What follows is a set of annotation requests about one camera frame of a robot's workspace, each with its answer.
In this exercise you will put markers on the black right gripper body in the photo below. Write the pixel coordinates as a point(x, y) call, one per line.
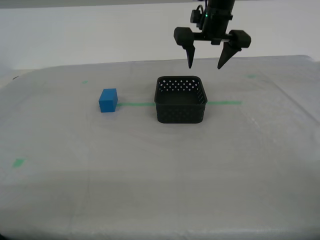
point(217, 25)

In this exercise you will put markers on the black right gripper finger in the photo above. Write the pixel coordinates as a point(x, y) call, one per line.
point(184, 36)
point(240, 38)

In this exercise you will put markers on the black perforated plastic basket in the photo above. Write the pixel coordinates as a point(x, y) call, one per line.
point(180, 113)

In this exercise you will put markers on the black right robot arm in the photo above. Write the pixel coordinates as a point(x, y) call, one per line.
point(221, 4)

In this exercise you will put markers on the blue rectangular block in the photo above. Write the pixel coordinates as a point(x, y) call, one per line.
point(108, 101)

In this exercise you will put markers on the long green tape strip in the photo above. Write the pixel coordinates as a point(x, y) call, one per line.
point(135, 104)

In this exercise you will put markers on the white woven table cover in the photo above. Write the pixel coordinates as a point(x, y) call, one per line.
point(160, 180)

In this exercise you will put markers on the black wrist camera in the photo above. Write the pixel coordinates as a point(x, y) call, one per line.
point(196, 16)

